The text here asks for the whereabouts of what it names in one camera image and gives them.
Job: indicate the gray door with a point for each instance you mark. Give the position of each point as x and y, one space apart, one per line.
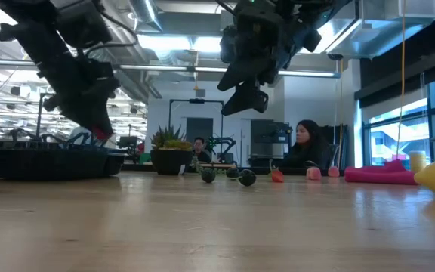
199 132

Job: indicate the silver ventilation duct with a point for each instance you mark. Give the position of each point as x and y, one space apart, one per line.
145 15

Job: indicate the small pink candy piece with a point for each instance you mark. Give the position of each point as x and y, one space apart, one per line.
313 174
333 172

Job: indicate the dark equipment rack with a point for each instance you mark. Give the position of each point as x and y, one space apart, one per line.
272 136

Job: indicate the green trailing plant sprig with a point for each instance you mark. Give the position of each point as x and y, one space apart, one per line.
198 166

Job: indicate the dark plastic blueberry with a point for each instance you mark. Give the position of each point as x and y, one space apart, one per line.
247 178
232 172
208 176

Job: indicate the black security camera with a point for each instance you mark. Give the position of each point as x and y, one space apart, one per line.
335 56

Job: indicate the black plant pot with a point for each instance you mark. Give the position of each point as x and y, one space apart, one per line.
170 161

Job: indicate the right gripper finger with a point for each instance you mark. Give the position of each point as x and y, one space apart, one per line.
247 100
240 75

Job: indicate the black aluminium table frame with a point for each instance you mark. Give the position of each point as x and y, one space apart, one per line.
297 172

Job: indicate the black background robot arm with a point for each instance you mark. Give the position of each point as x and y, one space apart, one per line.
223 143

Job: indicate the pink-red folded cloth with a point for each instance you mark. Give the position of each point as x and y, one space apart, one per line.
380 174

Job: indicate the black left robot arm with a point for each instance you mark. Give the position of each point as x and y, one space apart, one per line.
32 41

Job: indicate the pale yellow cup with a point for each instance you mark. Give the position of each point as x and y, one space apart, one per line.
417 160

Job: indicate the small black monitor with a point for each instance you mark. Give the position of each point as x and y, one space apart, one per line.
127 142

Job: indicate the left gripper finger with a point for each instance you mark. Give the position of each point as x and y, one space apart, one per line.
104 102
74 109

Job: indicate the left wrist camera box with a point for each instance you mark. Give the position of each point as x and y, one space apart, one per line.
78 22

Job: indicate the small red strawberry with stem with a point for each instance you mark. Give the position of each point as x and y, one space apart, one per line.
277 176

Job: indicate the black plastic tupperware container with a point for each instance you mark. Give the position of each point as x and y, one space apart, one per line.
51 162

